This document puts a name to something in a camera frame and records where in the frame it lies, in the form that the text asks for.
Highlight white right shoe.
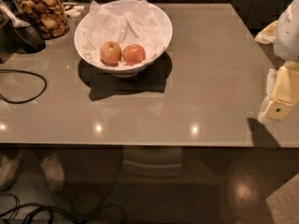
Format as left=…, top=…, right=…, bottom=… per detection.
left=40, top=154, right=65, bottom=192

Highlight glass jar of dried chips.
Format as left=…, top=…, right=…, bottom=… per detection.
left=13, top=0, right=69, bottom=39

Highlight small white items on table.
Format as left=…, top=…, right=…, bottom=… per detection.
left=64, top=4, right=84, bottom=18

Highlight white left shoe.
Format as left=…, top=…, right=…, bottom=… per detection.
left=0, top=152, right=21, bottom=191

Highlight black round device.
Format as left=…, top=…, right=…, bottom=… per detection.
left=13, top=26, right=46, bottom=53

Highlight white crumpled paper liner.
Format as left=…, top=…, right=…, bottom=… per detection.
left=79, top=0, right=168, bottom=69

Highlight white ceramic bowl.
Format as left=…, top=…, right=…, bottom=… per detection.
left=73, top=0, right=174, bottom=78

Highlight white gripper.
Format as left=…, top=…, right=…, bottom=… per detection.
left=263, top=0, right=299, bottom=120

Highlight black floor cables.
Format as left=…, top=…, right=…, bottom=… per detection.
left=0, top=192, right=82, bottom=224

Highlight silver handle tool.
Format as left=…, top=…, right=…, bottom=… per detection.
left=0, top=0, right=30, bottom=28

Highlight black cable on table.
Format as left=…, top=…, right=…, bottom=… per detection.
left=0, top=68, right=48, bottom=105

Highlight white shoe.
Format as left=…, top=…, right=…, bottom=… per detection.
left=40, top=154, right=65, bottom=192
left=0, top=152, right=21, bottom=191

